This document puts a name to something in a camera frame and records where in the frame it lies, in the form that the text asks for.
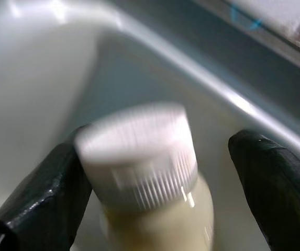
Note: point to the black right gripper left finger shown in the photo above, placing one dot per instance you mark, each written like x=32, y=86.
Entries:
x=42, y=198

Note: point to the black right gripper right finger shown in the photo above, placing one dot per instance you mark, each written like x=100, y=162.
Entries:
x=283, y=198

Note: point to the cream bottle white cap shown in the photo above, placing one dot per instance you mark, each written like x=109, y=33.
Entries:
x=139, y=159

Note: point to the small silver fridge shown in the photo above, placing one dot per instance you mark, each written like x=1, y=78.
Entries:
x=34, y=78

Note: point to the white box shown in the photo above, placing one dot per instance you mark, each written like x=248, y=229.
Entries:
x=270, y=10

